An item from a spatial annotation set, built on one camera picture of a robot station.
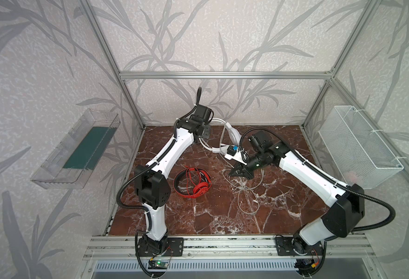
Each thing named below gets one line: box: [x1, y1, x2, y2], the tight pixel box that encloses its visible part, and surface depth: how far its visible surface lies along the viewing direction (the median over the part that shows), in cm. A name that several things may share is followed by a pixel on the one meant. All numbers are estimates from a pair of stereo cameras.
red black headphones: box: [173, 167, 213, 199], surface depth 93 cm
